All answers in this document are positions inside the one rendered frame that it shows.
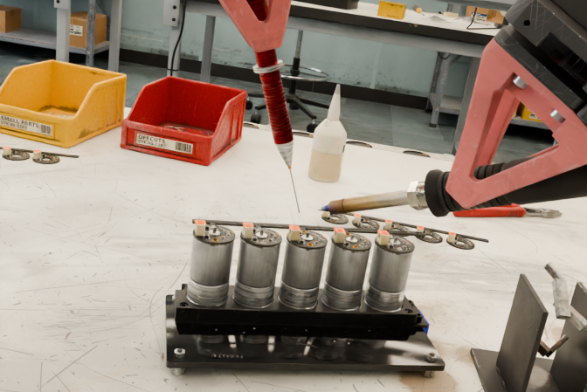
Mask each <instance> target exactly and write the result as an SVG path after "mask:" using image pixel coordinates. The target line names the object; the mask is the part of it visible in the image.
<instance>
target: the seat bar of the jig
mask: <svg viewBox="0 0 587 392"><path fill-rule="evenodd" d="M187 289H188V284H182V289H181V290H177V289H176V291H175V301H174V311H175V323H205V324H241V325H278V326H314V327H385V328H415V325H416V321H417V316H418V314H417V313H416V311H415V310H414V308H413V307H412V305H411V303H410V302H409V300H408V299H407V298H406V296H405V295H404V300H403V304H402V309H401V310H399V311H397V312H392V313H388V312H382V311H378V310H376V309H374V308H372V307H370V306H368V305H366V304H365V302H364V301H363V299H364V294H365V290H363V293H362V298H361V303H360V307H359V308H358V309H356V310H353V311H341V310H336V309H334V308H331V307H329V306H326V305H325V304H324V303H323V302H322V301H321V296H322V290H323V288H320V289H319V294H318V299H317V305H316V306H315V307H314V308H311V309H306V310H299V309H293V308H290V307H287V306H284V305H282V304H281V303H280V302H279V301H278V295H279V289H280V288H279V287H278V286H275V287H274V294H273V303H272V304H271V305H270V306H267V307H263V308H250V307H246V306H241V305H240V304H238V303H237V302H236V301H235V300H234V299H233V291H234V285H229V291H228V298H227V301H226V302H225V303H224V304H223V305H221V306H199V305H196V304H194V303H192V302H190V301H189V300H188V299H187Z"/></svg>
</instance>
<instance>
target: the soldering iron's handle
mask: <svg viewBox="0 0 587 392"><path fill-rule="evenodd" d="M535 157H537V156H533V157H528V158H521V159H515V160H512V161H511V162H508V163H505V162H501V163H498V164H497V163H495V164H491V165H485V166H479V167H475V170H474V172H473V174H474V176H475V178H476V179H478V180H483V179H485V178H488V177H489V176H491V175H495V174H497V173H500V172H501V171H504V170H506V169H508V168H512V167H514V166H516V165H518V164H521V163H523V162H526V161H528V160H531V159H533V158H535ZM449 174H450V171H445V172H443V171H442V170H440V169H433V170H430V171H429V172H428V173H427V175H426V177H425V199H426V202H427V205H428V208H429V210H430V212H431V213H432V214H433V215H434V216H435V217H445V216H447V215H448V214H449V212H454V211H462V210H475V209H482V208H484V209H485V208H489V207H491V208H492V207H496V206H498V207H499V206H504V205H505V206H507V205H511V204H512V203H515V204H519V205H524V204H531V203H545V202H552V201H559V200H566V199H573V198H580V197H587V164H586V165H583V166H581V167H578V168H574V169H572V170H569V171H566V172H564V173H561V174H559V175H555V176H552V177H550V178H547V179H545V180H542V181H539V182H536V183H533V184H530V185H528V186H526V187H523V188H520V189H517V190H514V191H512V192H509V193H507V194H505V195H502V196H498V197H496V198H494V199H491V200H489V201H486V202H484V203H480V204H478V205H475V206H473V207H471V208H468V209H465V208H463V207H462V206H461V205H460V204H459V203H458V202H457V201H456V200H455V199H454V198H453V197H452V196H451V195H450V194H449V193H448V192H447V191H446V189H445V186H446V183H447V180H448V177H449Z"/></svg>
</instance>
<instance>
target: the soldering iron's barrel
mask: <svg viewBox="0 0 587 392"><path fill-rule="evenodd" d="M403 205H410V206H411V207H412V208H413V209H414V210H425V209H429V208H428V205H427V202H426V199H425V181H422V182H420V181H417V182H411V183H410V185H409V188H408V189H407V190H400V191H394V192H388V193H382V194H376V195H370V196H359V197H352V198H343V199H340V200H334V201H330V203H329V204H328V211H329V212H330V213H331V214H333V215H335V214H347V213H349V212H356V211H363V210H375V209H382V208H389V207H396V206H403Z"/></svg>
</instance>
